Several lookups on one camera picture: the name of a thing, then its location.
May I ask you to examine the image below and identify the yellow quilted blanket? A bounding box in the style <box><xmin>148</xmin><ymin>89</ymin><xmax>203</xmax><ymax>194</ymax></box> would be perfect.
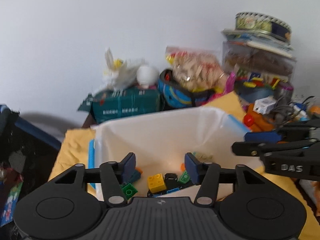
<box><xmin>49</xmin><ymin>92</ymin><xmax>319</xmax><ymax>240</ymax></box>

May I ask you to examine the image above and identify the white plastic storage bin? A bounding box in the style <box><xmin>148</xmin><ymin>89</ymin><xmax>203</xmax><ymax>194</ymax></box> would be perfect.
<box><xmin>93</xmin><ymin>106</ymin><xmax>262</xmax><ymax>197</ymax></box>

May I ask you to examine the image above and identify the rainbow ring stacking toy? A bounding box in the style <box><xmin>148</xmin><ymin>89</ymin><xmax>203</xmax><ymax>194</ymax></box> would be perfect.
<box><xmin>242</xmin><ymin>114</ymin><xmax>254</xmax><ymax>127</ymax></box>

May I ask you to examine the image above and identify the orange cardboard box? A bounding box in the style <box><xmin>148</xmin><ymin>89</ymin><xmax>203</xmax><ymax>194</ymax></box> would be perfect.
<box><xmin>246</xmin><ymin>103</ymin><xmax>274</xmax><ymax>132</ymax></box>

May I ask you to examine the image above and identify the black toy car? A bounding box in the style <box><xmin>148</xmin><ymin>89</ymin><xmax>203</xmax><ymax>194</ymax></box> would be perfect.
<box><xmin>164</xmin><ymin>173</ymin><xmax>179</xmax><ymax>190</ymax></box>

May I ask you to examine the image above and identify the green duplo brick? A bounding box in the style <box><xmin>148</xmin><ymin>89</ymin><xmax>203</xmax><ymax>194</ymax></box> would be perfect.
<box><xmin>120</xmin><ymin>183</ymin><xmax>138</xmax><ymax>200</ymax></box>

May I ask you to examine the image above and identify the yellow 2x2 duplo brick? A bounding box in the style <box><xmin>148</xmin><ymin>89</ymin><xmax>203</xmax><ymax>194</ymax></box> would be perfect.
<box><xmin>148</xmin><ymin>173</ymin><xmax>167</xmax><ymax>194</ymax></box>

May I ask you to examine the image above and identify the dark green box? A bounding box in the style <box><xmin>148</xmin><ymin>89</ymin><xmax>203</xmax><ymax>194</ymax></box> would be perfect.
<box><xmin>78</xmin><ymin>86</ymin><xmax>162</xmax><ymax>124</ymax></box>

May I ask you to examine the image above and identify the green arch block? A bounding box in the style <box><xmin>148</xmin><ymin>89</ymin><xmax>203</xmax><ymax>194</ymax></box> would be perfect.
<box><xmin>178</xmin><ymin>170</ymin><xmax>190</xmax><ymax>184</ymax></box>

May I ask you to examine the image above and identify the white plastic bag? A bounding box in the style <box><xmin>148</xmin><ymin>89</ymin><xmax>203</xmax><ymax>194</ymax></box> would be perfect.
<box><xmin>100</xmin><ymin>48</ymin><xmax>159</xmax><ymax>91</ymax></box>

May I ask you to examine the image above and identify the bag of wooden pieces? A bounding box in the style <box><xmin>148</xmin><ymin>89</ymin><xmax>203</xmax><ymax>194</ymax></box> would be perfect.
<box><xmin>165</xmin><ymin>47</ymin><xmax>229</xmax><ymax>93</ymax></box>

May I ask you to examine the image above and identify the teal toy car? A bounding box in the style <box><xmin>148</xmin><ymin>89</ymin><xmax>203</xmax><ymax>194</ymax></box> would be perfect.
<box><xmin>128</xmin><ymin>167</ymin><xmax>143</xmax><ymax>184</ymax></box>

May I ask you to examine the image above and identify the dark blue bag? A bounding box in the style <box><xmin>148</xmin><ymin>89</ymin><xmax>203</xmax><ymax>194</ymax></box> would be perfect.
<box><xmin>1</xmin><ymin>105</ymin><xmax>61</xmax><ymax>239</ymax></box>

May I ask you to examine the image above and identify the round decorated tin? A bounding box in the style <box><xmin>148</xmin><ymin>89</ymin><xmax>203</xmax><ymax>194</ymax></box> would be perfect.
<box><xmin>235</xmin><ymin>12</ymin><xmax>292</xmax><ymax>43</ymax></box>

